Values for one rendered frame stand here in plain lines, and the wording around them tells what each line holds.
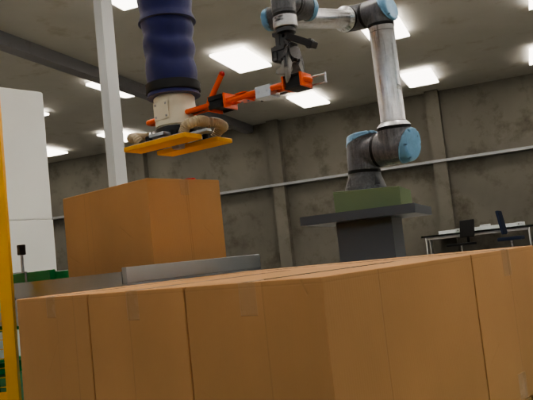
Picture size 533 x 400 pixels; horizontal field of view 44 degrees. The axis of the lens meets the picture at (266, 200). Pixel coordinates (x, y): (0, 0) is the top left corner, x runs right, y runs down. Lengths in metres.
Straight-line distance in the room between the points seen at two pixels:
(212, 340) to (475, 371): 0.65
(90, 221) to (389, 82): 1.43
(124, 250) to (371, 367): 1.61
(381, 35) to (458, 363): 1.75
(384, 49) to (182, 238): 1.20
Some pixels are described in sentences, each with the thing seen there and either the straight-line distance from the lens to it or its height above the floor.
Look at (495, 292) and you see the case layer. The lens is 1.84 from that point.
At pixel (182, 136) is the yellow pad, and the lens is 2.55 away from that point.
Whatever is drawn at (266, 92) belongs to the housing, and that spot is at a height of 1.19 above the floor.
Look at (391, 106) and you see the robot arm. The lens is 2.98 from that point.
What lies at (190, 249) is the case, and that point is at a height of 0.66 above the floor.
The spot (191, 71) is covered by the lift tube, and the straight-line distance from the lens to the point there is 2.75.
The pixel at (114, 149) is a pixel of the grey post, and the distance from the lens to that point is 5.99.
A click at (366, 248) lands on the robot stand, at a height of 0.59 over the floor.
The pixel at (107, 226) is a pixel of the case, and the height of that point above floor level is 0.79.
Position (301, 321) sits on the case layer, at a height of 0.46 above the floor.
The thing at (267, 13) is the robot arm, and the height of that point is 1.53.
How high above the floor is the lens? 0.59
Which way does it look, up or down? 5 degrees up
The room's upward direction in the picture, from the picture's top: 6 degrees counter-clockwise
